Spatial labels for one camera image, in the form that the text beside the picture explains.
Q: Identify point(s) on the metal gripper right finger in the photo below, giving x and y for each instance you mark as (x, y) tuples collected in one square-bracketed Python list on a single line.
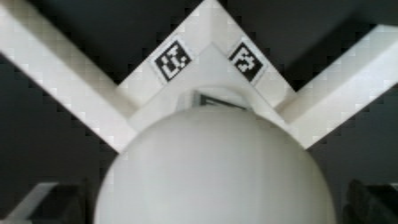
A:
[(371, 207)]

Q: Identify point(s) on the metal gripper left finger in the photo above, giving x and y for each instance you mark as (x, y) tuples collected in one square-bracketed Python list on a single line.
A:
[(53, 205)]

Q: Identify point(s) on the white lamp bulb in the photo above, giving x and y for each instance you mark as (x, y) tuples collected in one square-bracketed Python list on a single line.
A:
[(213, 170)]

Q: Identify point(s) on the white lamp base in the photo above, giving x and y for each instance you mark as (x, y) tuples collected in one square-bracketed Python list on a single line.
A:
[(206, 69)]

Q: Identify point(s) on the white right fence block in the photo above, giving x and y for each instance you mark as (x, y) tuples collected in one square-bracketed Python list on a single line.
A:
[(350, 84)]

